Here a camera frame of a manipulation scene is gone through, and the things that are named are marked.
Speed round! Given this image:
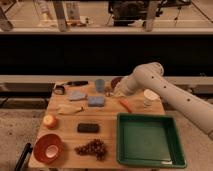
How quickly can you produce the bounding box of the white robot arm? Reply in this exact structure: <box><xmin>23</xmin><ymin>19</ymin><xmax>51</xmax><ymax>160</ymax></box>
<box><xmin>114</xmin><ymin>62</ymin><xmax>213</xmax><ymax>140</ymax></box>

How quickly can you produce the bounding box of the blue grey cup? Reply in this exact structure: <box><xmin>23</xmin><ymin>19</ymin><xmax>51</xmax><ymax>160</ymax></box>
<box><xmin>95</xmin><ymin>79</ymin><xmax>105</xmax><ymax>93</ymax></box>

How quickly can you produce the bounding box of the small white cup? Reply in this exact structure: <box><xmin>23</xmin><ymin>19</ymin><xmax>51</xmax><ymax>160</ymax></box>
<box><xmin>45</xmin><ymin>145</ymin><xmax>58</xmax><ymax>158</ymax></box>

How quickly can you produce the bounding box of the dark purple bowl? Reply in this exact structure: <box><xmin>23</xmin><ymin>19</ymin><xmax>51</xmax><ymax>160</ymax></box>
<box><xmin>111</xmin><ymin>77</ymin><xmax>123</xmax><ymax>90</ymax></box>

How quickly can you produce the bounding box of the blue sponge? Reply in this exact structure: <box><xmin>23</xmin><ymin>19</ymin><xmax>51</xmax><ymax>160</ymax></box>
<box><xmin>88</xmin><ymin>96</ymin><xmax>105</xmax><ymax>107</ymax></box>

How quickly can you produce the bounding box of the orange carrot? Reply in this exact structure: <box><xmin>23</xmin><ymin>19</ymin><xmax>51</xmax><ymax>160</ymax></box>
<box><xmin>119</xmin><ymin>100</ymin><xmax>132</xmax><ymax>113</ymax></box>

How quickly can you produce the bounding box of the grey blue cloth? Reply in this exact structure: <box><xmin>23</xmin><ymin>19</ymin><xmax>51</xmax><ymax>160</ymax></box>
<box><xmin>68</xmin><ymin>91</ymin><xmax>87</xmax><ymax>101</ymax></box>

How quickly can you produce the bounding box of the black rectangular block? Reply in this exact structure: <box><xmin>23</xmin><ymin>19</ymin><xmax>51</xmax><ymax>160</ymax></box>
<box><xmin>77</xmin><ymin>123</ymin><xmax>99</xmax><ymax>133</ymax></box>

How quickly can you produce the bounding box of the bunch of dark grapes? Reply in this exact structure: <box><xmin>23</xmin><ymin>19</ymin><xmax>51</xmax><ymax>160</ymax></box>
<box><xmin>74</xmin><ymin>139</ymin><xmax>107</xmax><ymax>161</ymax></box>

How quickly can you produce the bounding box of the green plastic tray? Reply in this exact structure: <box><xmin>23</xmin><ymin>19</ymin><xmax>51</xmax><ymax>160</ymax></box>
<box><xmin>116</xmin><ymin>113</ymin><xmax>187</xmax><ymax>169</ymax></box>

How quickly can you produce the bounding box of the red yellow apple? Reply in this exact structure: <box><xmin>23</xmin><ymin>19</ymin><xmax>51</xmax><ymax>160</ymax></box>
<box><xmin>43</xmin><ymin>115</ymin><xmax>58</xmax><ymax>129</ymax></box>

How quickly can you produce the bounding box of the orange plastic bowl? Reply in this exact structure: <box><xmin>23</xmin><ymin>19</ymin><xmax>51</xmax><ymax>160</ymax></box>
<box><xmin>33</xmin><ymin>134</ymin><xmax>63</xmax><ymax>164</ymax></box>

